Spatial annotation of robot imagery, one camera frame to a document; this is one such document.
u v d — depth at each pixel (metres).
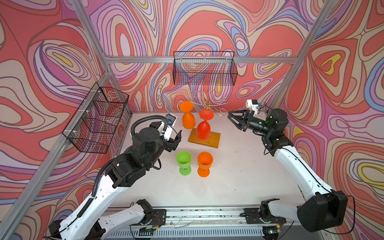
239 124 0.66
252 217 0.73
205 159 0.80
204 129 0.81
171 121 0.47
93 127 0.81
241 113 0.63
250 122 0.61
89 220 0.37
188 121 0.86
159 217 0.73
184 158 0.84
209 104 0.80
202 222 0.73
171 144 0.47
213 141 1.01
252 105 0.65
